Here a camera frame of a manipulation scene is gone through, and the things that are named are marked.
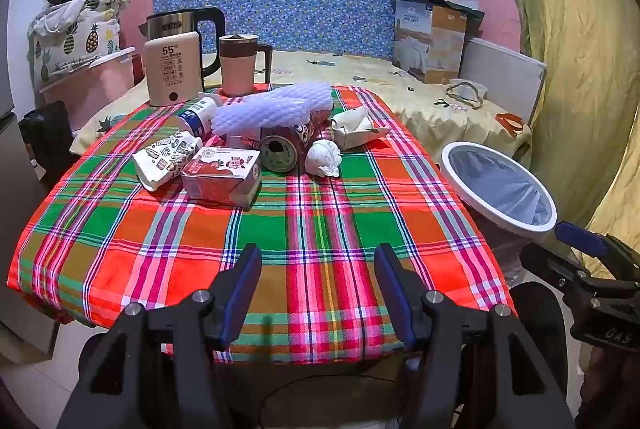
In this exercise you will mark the pink mug with brown lid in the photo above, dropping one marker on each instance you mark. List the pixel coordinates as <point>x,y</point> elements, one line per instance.
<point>237,69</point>

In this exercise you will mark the crushed patterned paper cup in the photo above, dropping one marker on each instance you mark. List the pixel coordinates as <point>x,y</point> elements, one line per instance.
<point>165,159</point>

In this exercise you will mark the white foam fruit net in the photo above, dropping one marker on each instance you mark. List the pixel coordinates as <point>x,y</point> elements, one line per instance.
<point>270,109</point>

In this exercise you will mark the pink storage box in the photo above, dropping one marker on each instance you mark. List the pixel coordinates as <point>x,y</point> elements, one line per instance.
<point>90,89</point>

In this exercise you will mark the cream electric heating cup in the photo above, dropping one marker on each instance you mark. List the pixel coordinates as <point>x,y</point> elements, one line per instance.
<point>170,69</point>

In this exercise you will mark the clear plastic container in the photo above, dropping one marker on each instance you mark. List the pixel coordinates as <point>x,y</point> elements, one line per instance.
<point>465,91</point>

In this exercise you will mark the red milk carton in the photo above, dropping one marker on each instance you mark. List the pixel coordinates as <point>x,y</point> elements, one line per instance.
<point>220,176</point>

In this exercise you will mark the white round trash bin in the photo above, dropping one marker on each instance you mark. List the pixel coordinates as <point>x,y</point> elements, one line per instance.
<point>450,156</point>

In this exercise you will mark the grey bin liner bag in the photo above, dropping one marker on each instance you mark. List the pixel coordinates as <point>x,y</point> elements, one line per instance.
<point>500,189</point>

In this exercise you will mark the yellow printed bedsheet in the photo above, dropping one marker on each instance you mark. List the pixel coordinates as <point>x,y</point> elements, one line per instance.
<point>375,74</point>

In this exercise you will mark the white blue yogurt cup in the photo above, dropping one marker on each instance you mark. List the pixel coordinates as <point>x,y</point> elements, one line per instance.
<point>200,116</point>

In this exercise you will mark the white board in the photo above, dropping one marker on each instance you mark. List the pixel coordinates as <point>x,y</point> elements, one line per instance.
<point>500,74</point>

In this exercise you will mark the yellow curtain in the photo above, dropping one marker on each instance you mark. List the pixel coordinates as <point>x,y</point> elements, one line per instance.
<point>575,34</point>

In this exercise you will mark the red drink can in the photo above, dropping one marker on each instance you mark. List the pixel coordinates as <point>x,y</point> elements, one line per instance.
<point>280,151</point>

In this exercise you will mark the pineapple print fabric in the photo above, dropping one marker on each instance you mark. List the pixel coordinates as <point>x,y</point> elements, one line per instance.
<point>75,34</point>

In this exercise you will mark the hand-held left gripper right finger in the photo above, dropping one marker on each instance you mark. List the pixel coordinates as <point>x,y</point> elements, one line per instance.
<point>390,289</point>

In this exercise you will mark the black bag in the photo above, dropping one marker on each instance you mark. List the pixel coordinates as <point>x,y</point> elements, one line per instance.
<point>45,139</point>

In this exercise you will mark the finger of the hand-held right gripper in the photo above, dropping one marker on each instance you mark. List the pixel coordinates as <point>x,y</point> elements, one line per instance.
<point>582,239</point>
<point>547,261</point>

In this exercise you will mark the steel electric kettle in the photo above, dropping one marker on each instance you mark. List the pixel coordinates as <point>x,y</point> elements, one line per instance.
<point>175,24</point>

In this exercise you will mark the cardboard quilt box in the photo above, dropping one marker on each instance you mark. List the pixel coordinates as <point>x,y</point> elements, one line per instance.
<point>430,44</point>

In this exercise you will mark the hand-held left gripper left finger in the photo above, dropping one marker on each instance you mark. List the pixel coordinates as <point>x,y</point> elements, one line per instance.
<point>245,289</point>

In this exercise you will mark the white tissue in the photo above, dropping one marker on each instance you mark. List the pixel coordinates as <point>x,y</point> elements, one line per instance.
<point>322,159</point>

